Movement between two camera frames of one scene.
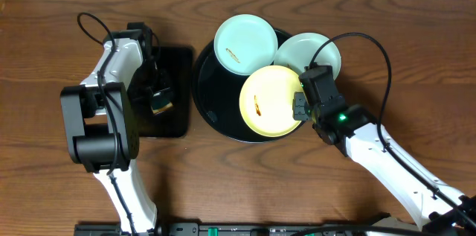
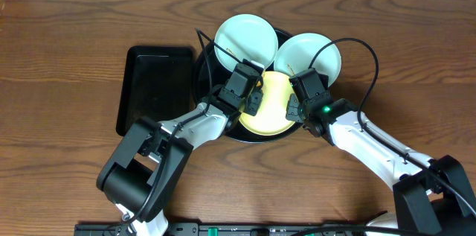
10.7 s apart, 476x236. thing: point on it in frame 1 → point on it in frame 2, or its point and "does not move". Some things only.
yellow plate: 266,101 does not move
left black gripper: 158,92 → 253,101
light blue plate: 297,51 does not move
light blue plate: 244,43 does not move
